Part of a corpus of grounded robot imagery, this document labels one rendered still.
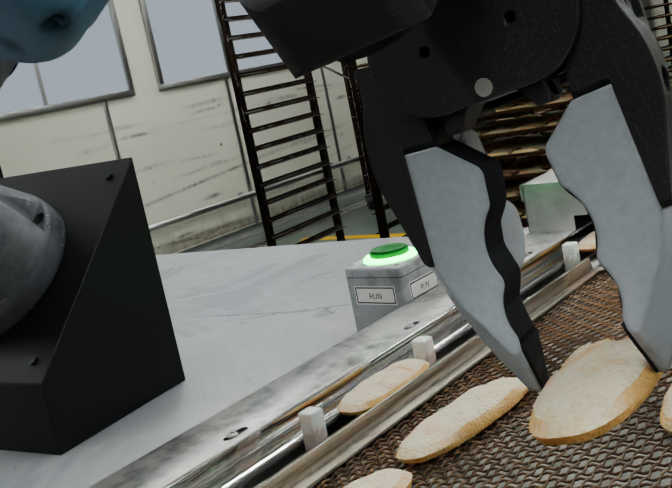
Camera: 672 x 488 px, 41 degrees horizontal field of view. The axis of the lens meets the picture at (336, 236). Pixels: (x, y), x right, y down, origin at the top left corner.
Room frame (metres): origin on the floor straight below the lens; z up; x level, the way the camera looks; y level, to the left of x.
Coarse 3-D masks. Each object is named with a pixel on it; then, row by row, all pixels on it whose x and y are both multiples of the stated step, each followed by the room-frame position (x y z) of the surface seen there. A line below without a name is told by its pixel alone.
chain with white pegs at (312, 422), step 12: (564, 252) 0.90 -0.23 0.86; (576, 252) 0.90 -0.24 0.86; (420, 336) 0.69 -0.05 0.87; (420, 348) 0.68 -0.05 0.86; (432, 348) 0.69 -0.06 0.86; (432, 360) 0.69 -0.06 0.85; (312, 408) 0.59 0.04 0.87; (300, 420) 0.58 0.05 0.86; (312, 420) 0.58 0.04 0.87; (324, 420) 0.58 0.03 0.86; (312, 432) 0.58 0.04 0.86; (324, 432) 0.58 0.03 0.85; (312, 444) 0.58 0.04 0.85
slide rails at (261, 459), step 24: (552, 264) 0.91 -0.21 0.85; (576, 264) 0.89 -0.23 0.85; (528, 288) 0.84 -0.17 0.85; (432, 336) 0.75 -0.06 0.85; (456, 336) 0.74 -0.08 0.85; (336, 408) 0.63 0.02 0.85; (288, 432) 0.60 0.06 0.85; (336, 432) 0.58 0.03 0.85; (264, 456) 0.57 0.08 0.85; (216, 480) 0.55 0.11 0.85; (240, 480) 0.54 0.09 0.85
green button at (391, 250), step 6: (378, 246) 0.90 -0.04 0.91; (384, 246) 0.90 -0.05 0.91; (390, 246) 0.89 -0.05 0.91; (396, 246) 0.88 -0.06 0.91; (402, 246) 0.88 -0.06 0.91; (408, 246) 0.88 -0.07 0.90; (372, 252) 0.88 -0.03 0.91; (378, 252) 0.87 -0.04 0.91; (384, 252) 0.87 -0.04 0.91; (390, 252) 0.87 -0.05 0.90; (396, 252) 0.87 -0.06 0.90; (402, 252) 0.87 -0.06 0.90; (372, 258) 0.88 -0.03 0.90; (378, 258) 0.87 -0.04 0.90; (384, 258) 0.87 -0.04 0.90
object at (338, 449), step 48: (576, 288) 0.67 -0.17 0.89; (576, 336) 0.54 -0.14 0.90; (624, 336) 0.51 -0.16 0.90; (432, 384) 0.53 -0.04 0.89; (480, 384) 0.51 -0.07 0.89; (384, 432) 0.47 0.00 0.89; (480, 432) 0.43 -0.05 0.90; (528, 432) 0.40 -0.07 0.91; (288, 480) 0.43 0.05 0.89; (336, 480) 0.43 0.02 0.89; (480, 480) 0.36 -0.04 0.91; (528, 480) 0.35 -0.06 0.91; (576, 480) 0.33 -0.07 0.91; (624, 480) 0.32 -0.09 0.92
